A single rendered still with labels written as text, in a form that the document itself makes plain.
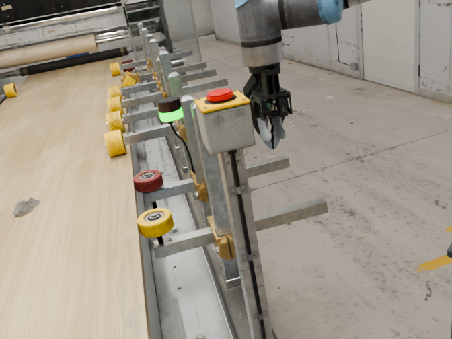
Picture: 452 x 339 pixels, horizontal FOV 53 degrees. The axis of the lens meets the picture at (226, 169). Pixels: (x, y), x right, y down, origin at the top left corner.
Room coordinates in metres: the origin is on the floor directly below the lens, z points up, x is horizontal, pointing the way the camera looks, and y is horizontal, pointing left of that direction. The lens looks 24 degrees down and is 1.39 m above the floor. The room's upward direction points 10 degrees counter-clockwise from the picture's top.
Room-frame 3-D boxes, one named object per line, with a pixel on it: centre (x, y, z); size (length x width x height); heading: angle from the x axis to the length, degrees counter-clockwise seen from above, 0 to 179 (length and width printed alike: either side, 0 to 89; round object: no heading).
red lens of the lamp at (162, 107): (1.14, 0.12, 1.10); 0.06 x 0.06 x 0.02
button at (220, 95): (0.64, -0.01, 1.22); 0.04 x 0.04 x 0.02
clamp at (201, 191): (1.17, 0.07, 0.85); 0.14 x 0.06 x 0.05; 9
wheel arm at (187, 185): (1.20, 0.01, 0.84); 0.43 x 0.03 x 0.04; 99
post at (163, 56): (1.64, 0.15, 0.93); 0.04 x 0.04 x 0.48; 9
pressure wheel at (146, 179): (1.17, 0.22, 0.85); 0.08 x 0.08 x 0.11
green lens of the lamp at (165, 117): (1.14, 0.12, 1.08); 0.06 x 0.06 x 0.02
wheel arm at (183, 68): (2.44, 0.18, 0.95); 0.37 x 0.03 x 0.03; 99
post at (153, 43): (2.14, 0.22, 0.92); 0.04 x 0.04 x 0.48; 9
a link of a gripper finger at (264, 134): (1.01, -0.11, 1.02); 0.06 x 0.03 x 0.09; 11
